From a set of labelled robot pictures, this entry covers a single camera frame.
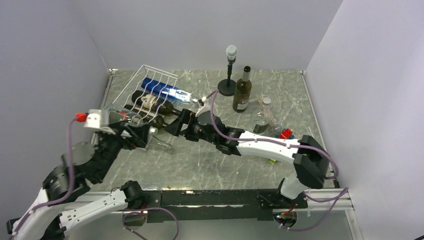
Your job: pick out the wine bottle with cream label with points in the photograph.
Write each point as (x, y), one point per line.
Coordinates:
(153, 103)

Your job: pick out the dark green wine bottle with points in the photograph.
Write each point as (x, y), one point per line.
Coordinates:
(155, 121)

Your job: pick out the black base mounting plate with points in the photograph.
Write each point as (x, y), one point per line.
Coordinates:
(190, 205)

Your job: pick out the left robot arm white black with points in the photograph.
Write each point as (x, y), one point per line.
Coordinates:
(46, 218)

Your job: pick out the blue square glass bottle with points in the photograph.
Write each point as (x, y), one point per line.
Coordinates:
(166, 91)

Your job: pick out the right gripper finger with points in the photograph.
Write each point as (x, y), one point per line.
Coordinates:
(175, 128)
(186, 115)

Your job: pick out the white wire wine rack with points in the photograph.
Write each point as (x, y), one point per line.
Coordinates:
(134, 83)

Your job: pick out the small glass jar silver lid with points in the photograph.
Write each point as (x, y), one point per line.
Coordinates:
(274, 126)

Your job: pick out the black stand with white ball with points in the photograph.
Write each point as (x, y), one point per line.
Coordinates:
(226, 87)

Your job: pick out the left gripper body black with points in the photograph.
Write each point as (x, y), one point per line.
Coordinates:
(113, 141)

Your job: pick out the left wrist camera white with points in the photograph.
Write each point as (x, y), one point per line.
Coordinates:
(93, 119)

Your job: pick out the olive wine bottle silver neck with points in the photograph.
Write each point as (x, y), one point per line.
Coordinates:
(242, 91)

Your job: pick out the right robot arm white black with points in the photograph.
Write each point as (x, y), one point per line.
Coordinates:
(308, 157)

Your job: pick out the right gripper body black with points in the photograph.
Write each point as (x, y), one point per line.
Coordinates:
(194, 132)

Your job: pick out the colourful toy block figure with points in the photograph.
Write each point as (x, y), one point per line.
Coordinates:
(286, 134)

